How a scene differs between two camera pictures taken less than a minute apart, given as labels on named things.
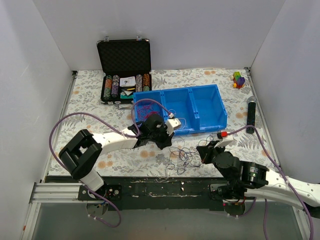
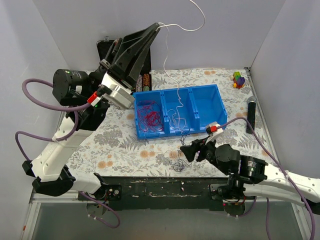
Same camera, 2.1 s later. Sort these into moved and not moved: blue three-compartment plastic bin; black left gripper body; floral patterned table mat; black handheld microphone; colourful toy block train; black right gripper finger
Moved: black right gripper finger; black left gripper body
Not moved: black handheld microphone; floral patterned table mat; colourful toy block train; blue three-compartment plastic bin
